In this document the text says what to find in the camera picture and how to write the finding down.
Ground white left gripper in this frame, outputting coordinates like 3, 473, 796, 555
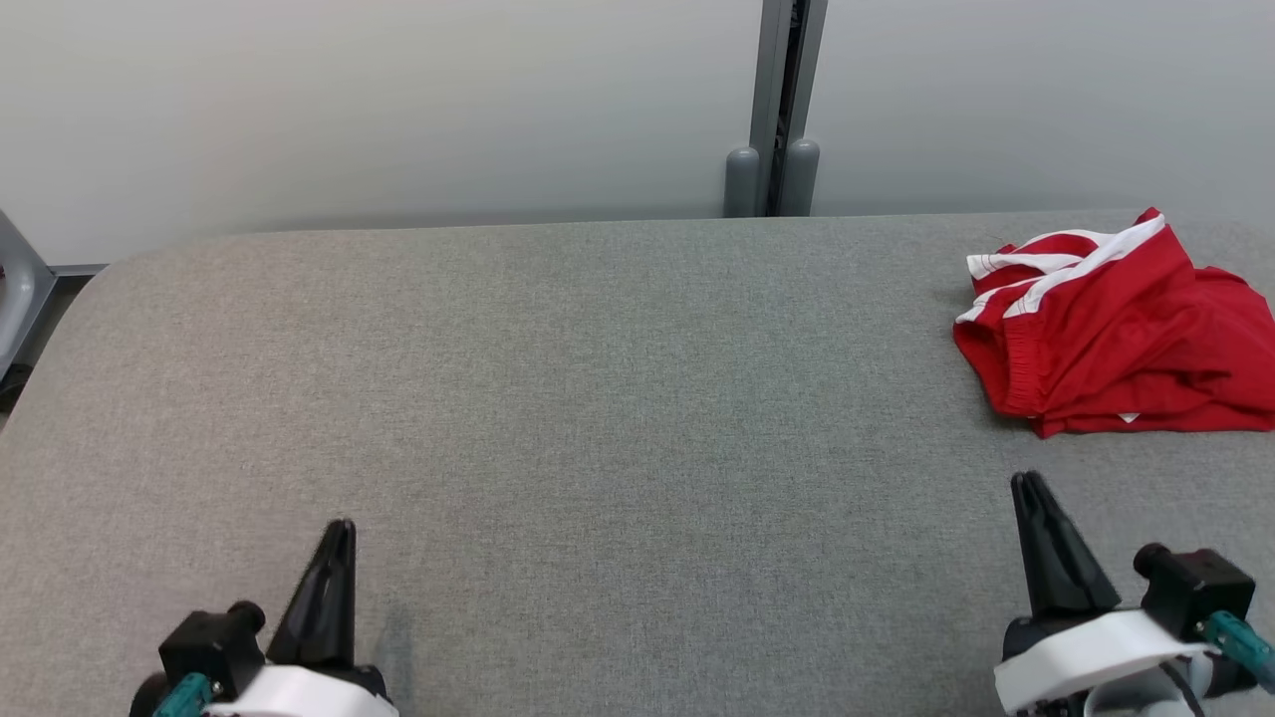
204, 518, 400, 717

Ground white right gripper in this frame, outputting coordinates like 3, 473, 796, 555
993, 470, 1221, 717

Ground red shorts white stripe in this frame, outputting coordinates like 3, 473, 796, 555
953, 207, 1211, 439

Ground grey metal desk leg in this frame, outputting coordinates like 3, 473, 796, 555
0, 209, 106, 379

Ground teal left camera connector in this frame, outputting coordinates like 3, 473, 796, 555
149, 672, 215, 717

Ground teal camera connector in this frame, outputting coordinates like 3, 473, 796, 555
1200, 610, 1275, 695
149, 672, 215, 717

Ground teal right camera connector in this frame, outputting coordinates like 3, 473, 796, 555
1200, 610, 1275, 695

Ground grey rounded post cap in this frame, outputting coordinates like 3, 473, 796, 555
780, 137, 821, 217
724, 147, 763, 218

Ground grey partition post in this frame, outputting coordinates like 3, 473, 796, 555
749, 0, 830, 217

